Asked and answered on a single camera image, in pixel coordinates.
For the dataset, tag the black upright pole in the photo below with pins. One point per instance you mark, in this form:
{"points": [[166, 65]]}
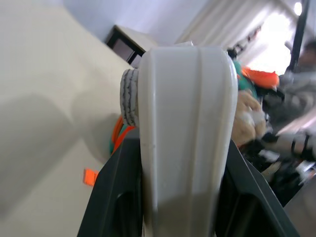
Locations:
{"points": [[300, 32]]}

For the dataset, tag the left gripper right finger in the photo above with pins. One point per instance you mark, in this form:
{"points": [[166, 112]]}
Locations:
{"points": [[249, 202]]}

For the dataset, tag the beige plush lump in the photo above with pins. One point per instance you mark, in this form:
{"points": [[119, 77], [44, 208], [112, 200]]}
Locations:
{"points": [[247, 116]]}

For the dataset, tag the dark cabinet with pale top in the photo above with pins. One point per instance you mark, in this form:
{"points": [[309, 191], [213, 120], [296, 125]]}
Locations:
{"points": [[123, 47]]}

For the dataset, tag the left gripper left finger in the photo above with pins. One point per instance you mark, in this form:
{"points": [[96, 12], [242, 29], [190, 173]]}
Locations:
{"points": [[116, 192]]}

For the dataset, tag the orange and teal backpack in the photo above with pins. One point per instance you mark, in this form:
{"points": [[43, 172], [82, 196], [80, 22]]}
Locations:
{"points": [[261, 76]]}

